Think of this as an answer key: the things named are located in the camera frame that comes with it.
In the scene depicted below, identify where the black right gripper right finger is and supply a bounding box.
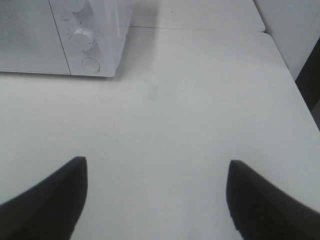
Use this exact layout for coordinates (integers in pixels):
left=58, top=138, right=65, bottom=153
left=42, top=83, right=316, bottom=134
left=226, top=160, right=320, bottom=240

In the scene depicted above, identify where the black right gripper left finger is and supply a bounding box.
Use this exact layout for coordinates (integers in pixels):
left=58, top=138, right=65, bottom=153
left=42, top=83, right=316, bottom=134
left=0, top=156, right=88, bottom=240

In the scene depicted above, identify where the round white door button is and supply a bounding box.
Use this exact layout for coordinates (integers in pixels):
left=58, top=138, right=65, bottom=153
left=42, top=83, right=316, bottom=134
left=81, top=57, right=100, bottom=73

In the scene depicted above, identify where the white microwave door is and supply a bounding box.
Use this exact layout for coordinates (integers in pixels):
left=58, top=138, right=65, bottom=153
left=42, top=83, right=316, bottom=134
left=0, top=0, right=70, bottom=75

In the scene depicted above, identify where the white timer knob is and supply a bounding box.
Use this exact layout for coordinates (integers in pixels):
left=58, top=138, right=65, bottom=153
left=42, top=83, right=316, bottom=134
left=71, top=28, right=96, bottom=51

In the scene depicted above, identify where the white microwave oven body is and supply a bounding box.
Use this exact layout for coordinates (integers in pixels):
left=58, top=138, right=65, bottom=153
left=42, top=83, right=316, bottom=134
left=0, top=0, right=133, bottom=78

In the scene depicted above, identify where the white upper power knob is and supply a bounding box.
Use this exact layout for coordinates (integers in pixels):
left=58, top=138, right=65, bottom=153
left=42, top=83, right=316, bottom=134
left=70, top=0, right=86, bottom=13

